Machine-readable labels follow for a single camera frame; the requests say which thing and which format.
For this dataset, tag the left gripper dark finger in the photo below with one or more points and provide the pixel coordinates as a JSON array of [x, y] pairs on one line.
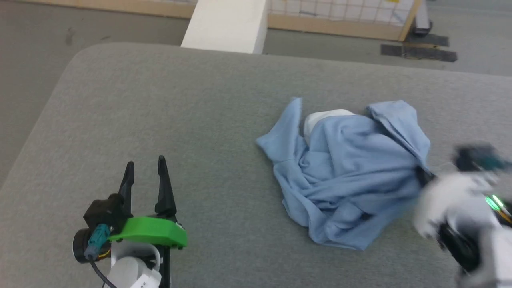
[[164, 192], [127, 188]]

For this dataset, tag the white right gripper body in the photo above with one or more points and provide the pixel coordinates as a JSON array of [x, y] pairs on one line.
[[452, 200]]

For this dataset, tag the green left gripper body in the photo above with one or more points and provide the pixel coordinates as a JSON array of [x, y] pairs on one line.
[[152, 232]]

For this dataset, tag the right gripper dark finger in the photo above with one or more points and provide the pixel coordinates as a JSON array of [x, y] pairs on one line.
[[424, 176]]

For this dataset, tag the light blue t-shirt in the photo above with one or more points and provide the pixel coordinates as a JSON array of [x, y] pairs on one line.
[[348, 168]]

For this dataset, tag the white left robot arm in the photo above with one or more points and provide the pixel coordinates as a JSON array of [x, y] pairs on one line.
[[132, 268]]

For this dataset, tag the long black floor tape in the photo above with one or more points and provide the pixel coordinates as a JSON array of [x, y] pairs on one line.
[[418, 52]]

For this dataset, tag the short black floor tape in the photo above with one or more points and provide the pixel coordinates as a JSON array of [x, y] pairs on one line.
[[430, 40]]

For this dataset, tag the wooden framed grid panel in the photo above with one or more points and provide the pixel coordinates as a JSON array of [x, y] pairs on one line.
[[340, 26]]

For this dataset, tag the white rectangular box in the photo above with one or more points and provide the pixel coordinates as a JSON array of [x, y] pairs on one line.
[[228, 24]]

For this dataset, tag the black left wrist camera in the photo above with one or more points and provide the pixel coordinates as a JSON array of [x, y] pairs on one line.
[[104, 224]]

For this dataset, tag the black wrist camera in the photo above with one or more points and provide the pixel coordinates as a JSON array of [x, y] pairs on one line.
[[104, 224], [478, 158]]

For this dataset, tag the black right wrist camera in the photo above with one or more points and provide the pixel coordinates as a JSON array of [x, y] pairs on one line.
[[478, 158]]

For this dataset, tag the grey post with black caster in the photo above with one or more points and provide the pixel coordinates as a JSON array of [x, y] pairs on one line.
[[422, 24]]

